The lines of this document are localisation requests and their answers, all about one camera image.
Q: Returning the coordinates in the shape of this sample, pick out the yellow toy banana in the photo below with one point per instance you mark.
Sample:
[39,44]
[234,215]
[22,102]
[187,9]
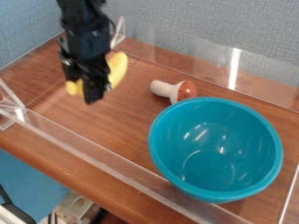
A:
[118,63]

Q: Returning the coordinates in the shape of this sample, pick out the small orange object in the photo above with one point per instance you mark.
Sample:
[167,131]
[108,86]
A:
[187,90]

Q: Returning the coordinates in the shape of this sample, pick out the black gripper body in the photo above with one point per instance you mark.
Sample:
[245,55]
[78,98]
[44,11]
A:
[87,36]

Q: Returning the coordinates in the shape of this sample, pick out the blue plastic bowl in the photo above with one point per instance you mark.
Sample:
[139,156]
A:
[216,149]

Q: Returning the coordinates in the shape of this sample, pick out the white toy object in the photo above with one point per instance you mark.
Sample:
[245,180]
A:
[166,90]

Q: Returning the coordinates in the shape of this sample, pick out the black chair part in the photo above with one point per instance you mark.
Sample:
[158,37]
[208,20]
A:
[14,209]

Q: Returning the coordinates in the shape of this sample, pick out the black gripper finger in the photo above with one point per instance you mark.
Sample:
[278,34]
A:
[70,66]
[95,79]

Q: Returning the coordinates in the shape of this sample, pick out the clear acrylic barrier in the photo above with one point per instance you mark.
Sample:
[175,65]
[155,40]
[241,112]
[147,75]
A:
[122,186]
[227,76]

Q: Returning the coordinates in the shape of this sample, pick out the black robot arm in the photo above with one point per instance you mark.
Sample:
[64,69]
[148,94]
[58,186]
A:
[82,7]

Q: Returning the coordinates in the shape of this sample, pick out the white power strip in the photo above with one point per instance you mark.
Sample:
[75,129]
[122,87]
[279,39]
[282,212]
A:
[75,210]

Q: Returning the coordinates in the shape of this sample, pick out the clear acrylic back barrier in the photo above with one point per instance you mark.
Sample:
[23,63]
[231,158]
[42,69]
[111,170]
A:
[227,76]

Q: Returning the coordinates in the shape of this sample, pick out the clear acrylic corner bracket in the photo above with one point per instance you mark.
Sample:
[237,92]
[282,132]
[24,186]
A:
[119,33]

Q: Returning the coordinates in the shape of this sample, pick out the clear acrylic front barrier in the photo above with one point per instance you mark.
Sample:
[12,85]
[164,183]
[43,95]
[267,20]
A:
[122,186]

